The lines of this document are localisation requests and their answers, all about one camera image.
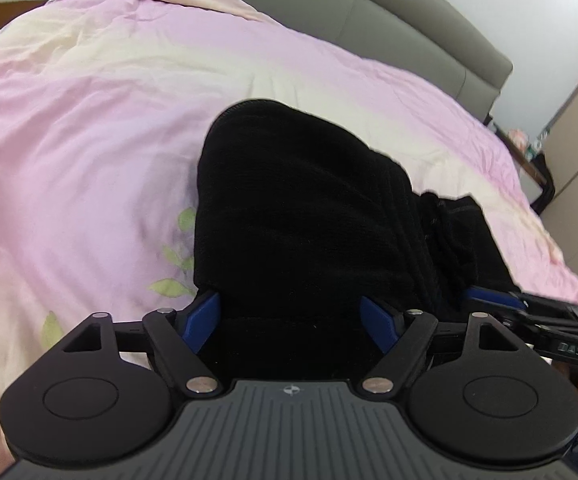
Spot pink floral blanket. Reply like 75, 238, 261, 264
0, 0, 578, 461

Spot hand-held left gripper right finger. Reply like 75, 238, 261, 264
358, 295, 536, 401

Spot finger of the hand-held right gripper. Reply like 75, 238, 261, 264
460, 285, 527, 314

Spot black pants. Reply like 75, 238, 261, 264
193, 100, 522, 381

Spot beige wardrobe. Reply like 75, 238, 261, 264
539, 40, 578, 223

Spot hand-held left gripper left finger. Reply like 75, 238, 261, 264
44, 291, 222, 400

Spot black hanging garment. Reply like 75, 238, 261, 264
530, 152, 558, 213

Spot white wooden nightstand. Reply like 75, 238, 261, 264
492, 122, 556, 213

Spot grey padded headboard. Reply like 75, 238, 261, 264
249, 0, 514, 123

